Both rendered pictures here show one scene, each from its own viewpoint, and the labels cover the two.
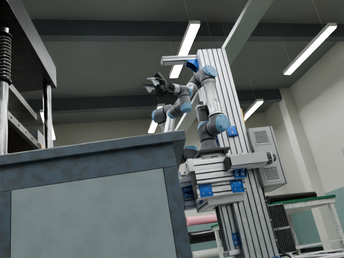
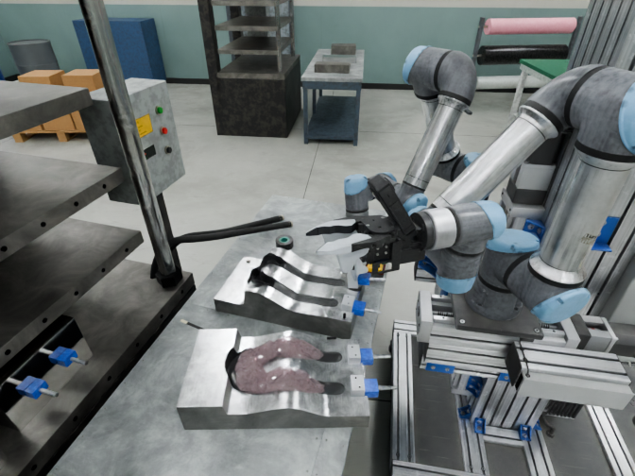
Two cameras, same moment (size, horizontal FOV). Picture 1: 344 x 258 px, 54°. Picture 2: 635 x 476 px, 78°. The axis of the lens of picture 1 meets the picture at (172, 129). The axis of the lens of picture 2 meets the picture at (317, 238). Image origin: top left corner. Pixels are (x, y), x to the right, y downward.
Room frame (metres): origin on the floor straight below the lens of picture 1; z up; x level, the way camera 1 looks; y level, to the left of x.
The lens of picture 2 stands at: (1.42, -0.09, 1.83)
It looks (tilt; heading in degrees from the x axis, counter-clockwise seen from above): 35 degrees down; 22
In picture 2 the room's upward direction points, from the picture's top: straight up
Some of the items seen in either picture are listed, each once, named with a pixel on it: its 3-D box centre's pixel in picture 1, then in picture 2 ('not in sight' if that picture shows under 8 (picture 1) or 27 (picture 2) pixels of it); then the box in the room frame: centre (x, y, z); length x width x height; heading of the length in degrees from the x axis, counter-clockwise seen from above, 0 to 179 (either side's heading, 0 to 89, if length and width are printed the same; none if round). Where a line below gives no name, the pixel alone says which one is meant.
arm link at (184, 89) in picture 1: (183, 91); (470, 224); (2.10, -0.12, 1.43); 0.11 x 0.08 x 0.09; 128
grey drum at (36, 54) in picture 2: not in sight; (40, 72); (5.93, 6.61, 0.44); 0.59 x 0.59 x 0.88
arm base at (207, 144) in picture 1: (209, 146); (496, 288); (2.36, -0.25, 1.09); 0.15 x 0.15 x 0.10
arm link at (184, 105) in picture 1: (184, 105); (454, 259); (2.11, -0.11, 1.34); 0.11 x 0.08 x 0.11; 38
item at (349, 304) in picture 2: not in sight; (361, 308); (2.34, 0.13, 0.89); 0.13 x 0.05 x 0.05; 96
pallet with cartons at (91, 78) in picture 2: not in sight; (68, 103); (4.97, 4.88, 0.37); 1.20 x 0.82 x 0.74; 114
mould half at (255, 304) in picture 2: not in sight; (291, 286); (2.37, 0.40, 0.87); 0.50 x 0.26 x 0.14; 96
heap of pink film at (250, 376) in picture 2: not in sight; (279, 364); (2.03, 0.28, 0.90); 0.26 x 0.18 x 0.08; 113
